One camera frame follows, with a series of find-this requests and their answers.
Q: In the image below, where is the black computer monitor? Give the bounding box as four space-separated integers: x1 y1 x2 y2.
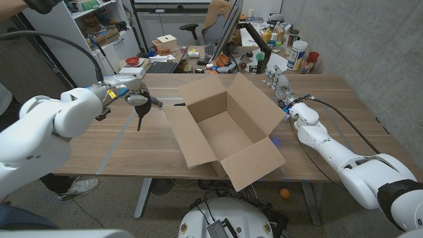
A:
210 0 245 63

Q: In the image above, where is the black keyboard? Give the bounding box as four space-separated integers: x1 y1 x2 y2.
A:
204 42 217 60

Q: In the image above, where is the black rubber air blower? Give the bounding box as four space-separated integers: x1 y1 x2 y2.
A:
134 94 153 132

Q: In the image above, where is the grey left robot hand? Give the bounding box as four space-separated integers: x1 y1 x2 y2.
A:
104 74 153 107

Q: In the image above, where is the blue jeans leg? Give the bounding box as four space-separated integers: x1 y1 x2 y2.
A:
0 202 59 231

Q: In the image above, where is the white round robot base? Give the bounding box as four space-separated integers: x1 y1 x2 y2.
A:
177 197 275 238

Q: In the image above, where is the small light wooden box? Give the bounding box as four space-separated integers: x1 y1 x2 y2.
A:
151 34 179 56

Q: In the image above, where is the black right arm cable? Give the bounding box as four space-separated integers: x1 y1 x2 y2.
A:
303 95 383 156

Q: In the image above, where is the person's bare forearm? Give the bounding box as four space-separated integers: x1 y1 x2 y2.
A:
0 0 29 21

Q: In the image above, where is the white shelf cabinet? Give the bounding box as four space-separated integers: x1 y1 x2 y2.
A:
15 0 141 100

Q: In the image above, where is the white power box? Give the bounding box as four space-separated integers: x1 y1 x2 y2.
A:
118 67 146 77

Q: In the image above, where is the long grey tape strip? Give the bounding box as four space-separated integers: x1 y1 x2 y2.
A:
95 97 184 175

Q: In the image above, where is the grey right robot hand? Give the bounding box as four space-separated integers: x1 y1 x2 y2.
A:
263 64 299 108

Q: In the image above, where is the short grey tape strip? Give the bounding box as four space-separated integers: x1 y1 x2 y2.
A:
323 105 356 153

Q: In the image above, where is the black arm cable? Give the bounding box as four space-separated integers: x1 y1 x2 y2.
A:
0 30 104 83
303 95 383 156

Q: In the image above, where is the white paper sheet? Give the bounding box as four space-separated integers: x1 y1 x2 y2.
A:
246 52 288 75

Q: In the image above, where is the white canister blue label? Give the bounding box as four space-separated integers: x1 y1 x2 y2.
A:
286 40 309 71

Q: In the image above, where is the white sneaker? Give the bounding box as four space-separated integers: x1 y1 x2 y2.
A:
58 177 100 202

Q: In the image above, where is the person's black gloved hand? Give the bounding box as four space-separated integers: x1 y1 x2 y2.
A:
22 0 62 15

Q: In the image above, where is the grey finned metal box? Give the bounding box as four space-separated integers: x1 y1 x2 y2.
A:
206 218 239 238

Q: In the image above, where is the flat brown cardboard box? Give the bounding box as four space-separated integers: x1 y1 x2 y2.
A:
86 28 121 49

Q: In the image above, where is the green box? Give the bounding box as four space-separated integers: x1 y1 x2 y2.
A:
77 0 100 11

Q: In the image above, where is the black laptop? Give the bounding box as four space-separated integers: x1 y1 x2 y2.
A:
145 61 179 75

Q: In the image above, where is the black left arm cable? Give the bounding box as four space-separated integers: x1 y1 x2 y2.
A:
0 30 104 83

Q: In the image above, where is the grey office chair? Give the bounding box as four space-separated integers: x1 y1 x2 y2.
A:
179 0 232 47

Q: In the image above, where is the grey table leg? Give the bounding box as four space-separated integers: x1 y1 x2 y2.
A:
299 181 322 226
134 178 153 219

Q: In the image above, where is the dark jar black lid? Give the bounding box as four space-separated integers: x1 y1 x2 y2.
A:
284 29 300 56

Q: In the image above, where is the open brown cardboard box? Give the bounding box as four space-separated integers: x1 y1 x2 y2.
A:
163 72 288 192

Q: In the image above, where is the black rod blue handle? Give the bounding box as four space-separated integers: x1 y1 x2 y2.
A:
89 36 119 76

